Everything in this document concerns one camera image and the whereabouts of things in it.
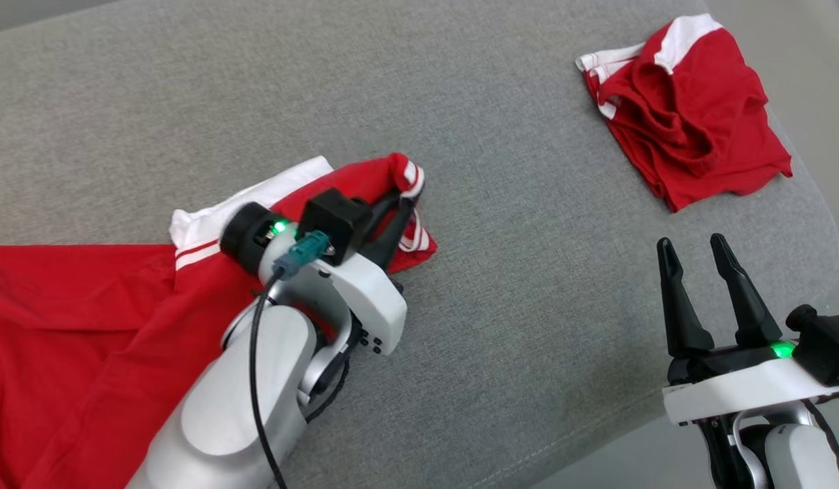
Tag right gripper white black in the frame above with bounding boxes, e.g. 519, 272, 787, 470
656, 232, 839, 427

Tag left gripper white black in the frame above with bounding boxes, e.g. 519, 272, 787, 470
219, 190, 419, 357

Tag red shorts with white panel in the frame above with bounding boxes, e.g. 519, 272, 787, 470
575, 13, 794, 213

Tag red basketball jersey white trim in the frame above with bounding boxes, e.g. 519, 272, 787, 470
0, 153, 439, 489

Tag teal left camera connector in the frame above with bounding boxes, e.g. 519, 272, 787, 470
273, 230, 333, 281

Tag black left camera cable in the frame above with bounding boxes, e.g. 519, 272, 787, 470
248, 270, 288, 489

